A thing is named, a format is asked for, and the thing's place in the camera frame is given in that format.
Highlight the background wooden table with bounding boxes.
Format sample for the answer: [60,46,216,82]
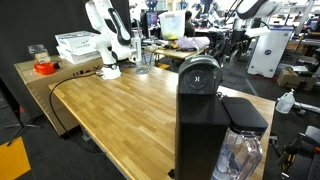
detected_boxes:
[154,48,206,59]

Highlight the purple cloth pile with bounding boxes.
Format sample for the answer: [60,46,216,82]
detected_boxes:
[177,37,210,49]

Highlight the white board panel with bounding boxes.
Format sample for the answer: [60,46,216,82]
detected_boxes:
[247,26,294,78]

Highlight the black power cable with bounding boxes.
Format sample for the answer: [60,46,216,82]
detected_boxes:
[48,71,101,141]

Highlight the clear water tank black lid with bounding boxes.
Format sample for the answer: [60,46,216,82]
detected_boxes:
[211,97,268,180]

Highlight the cardboard box cabinet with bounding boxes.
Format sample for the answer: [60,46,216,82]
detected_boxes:
[15,56,103,137]

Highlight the black Keurig coffee machine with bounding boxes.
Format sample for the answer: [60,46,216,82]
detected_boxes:
[174,55,230,180]

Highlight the white plastic jug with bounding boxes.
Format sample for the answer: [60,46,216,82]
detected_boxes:
[275,89,295,114]

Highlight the clear plastic container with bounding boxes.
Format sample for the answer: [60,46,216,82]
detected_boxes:
[28,44,51,63]

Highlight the person seated in background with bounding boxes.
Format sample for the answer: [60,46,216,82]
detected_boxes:
[184,11,195,37]

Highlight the cardboard box on floor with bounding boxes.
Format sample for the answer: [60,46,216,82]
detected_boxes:
[277,68,317,91]

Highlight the stacked white boxes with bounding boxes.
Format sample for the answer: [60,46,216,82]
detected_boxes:
[55,31,100,64]

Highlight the large clear plastic bin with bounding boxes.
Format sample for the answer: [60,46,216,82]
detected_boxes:
[159,10,185,40]

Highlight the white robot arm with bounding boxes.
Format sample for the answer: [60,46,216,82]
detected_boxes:
[85,0,142,80]

